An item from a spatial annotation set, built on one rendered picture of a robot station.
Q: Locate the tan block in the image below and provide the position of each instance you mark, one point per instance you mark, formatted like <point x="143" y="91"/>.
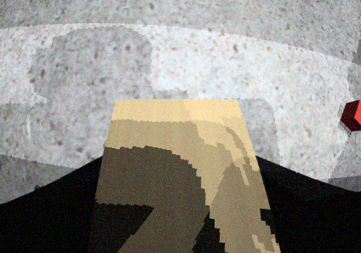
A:
<point x="180" y="176"/>

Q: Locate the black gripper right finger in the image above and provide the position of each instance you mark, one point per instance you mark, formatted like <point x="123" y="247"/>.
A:
<point x="311" y="216"/>

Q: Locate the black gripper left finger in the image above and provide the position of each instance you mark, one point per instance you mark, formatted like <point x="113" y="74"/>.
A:
<point x="53" y="219"/>

